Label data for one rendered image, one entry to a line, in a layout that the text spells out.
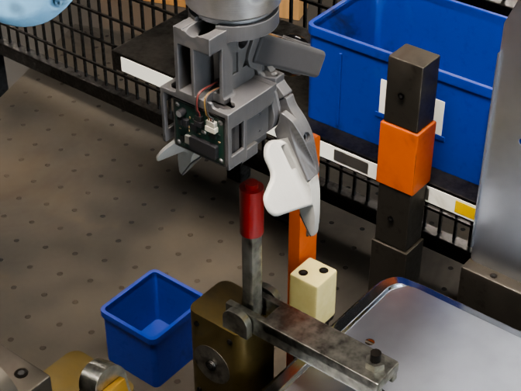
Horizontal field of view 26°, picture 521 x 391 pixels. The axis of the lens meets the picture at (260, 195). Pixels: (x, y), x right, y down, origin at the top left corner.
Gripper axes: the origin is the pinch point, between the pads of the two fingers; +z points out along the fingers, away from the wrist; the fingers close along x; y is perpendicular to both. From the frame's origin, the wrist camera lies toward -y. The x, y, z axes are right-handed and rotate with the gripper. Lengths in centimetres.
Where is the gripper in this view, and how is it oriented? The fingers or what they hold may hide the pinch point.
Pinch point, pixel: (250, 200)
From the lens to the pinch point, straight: 100.6
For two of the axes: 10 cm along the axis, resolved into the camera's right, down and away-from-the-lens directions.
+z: 0.0, 8.1, 5.9
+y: -6.2, 4.6, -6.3
